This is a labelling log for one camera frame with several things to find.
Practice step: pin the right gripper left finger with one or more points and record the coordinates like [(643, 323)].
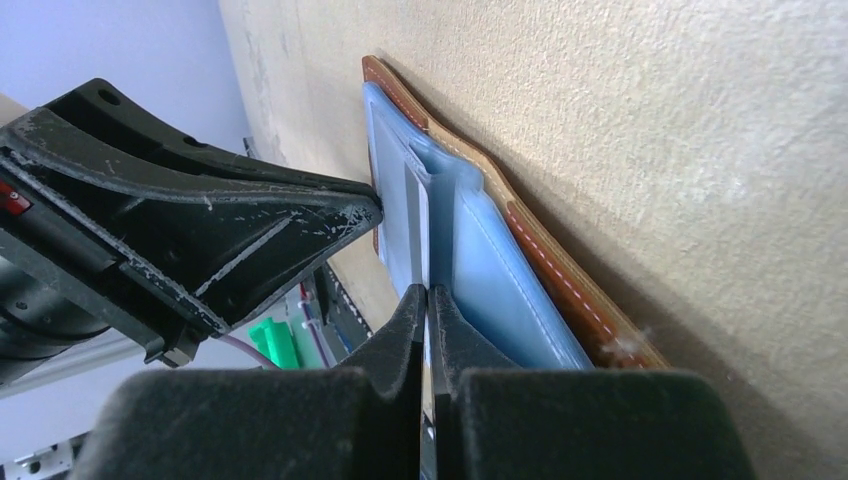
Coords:
[(357, 420)]

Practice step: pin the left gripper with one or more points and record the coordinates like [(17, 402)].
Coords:
[(96, 240)]

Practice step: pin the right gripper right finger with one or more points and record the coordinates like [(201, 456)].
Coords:
[(495, 420)]

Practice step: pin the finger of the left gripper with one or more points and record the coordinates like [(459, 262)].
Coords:
[(100, 110)]

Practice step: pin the brown leather card holder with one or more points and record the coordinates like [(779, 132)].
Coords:
[(452, 219)]

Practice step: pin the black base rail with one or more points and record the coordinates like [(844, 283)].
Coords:
[(337, 326)]

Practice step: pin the green object behind rail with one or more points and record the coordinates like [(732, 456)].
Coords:
[(275, 341)]

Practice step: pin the aluminium frame rail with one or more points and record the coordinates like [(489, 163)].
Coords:
[(61, 399)]

